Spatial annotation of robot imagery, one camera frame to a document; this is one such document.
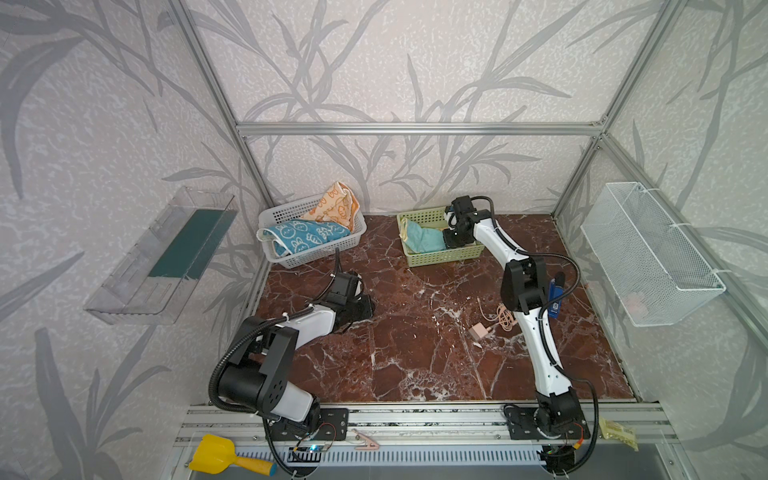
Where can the white wire mesh basket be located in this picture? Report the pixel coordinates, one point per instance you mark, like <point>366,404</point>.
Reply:
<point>659,276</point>

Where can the teal patterned towel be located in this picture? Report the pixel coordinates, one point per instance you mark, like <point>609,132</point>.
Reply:
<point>296,236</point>

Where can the aluminium front rail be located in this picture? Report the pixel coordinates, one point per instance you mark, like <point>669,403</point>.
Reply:
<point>451,423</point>

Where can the white plastic laundry basket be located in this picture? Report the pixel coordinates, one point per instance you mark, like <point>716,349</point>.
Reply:
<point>294,210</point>

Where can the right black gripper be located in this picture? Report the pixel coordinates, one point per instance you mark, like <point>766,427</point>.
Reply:
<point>454,238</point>

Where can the green plastic basket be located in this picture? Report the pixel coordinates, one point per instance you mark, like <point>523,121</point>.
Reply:
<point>435,218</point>

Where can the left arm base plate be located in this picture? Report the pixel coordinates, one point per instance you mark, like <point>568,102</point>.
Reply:
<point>324,424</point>

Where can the orange patterned towel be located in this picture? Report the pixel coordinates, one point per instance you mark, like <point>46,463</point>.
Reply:
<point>338,205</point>

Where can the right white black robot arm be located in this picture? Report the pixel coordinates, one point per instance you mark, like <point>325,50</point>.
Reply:
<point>525,293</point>

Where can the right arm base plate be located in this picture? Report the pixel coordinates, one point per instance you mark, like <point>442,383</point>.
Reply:
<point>522,423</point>

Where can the pink clothespin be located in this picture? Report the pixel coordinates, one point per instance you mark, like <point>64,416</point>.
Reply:
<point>366,442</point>

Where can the yellow plastic scoop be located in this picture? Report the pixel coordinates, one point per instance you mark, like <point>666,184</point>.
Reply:
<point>215,454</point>

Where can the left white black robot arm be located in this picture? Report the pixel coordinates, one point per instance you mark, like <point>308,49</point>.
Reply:
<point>253,374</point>

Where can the green circuit board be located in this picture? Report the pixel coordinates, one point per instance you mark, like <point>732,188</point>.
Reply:
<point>311,449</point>

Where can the yellow and teal towel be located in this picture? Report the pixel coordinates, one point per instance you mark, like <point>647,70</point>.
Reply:
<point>419,239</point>

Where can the clear acrylic wall shelf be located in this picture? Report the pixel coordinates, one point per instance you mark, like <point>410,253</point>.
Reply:
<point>154,281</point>

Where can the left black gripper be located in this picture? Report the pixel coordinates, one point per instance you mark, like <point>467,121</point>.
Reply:
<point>360,306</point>

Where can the yellow paper tag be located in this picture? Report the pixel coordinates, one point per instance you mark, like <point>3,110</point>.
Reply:
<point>612,430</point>

